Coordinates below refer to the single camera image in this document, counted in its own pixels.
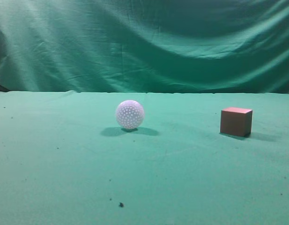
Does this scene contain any white dimpled ball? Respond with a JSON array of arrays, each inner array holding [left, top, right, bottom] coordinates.
[[115, 100, 145, 130]]

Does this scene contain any green table cloth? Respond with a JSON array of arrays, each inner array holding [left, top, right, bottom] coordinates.
[[0, 91, 289, 225]]

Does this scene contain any green backdrop cloth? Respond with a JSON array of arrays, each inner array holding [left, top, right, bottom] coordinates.
[[0, 0, 289, 94]]

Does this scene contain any red cube block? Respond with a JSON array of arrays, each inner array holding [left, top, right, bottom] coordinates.
[[220, 107, 253, 137]]

